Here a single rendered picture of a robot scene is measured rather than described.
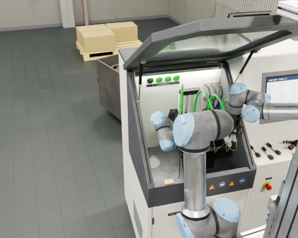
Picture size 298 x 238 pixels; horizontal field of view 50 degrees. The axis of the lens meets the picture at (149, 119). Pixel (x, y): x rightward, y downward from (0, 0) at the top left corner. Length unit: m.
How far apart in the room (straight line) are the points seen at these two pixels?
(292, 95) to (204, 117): 1.27
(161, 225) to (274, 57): 1.29
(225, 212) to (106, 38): 5.25
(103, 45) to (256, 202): 4.67
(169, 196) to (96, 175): 1.58
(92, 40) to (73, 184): 3.49
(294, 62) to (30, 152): 2.91
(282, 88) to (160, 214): 1.14
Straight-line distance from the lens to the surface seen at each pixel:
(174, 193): 1.98
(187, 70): 2.14
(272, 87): 2.26
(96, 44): 6.28
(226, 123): 1.19
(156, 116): 1.56
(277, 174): 2.27
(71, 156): 3.76
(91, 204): 3.16
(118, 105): 4.01
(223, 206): 1.40
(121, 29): 6.79
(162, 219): 2.12
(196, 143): 1.16
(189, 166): 1.22
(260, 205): 2.41
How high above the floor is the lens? 2.26
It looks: 31 degrees down
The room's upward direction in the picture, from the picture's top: 1 degrees clockwise
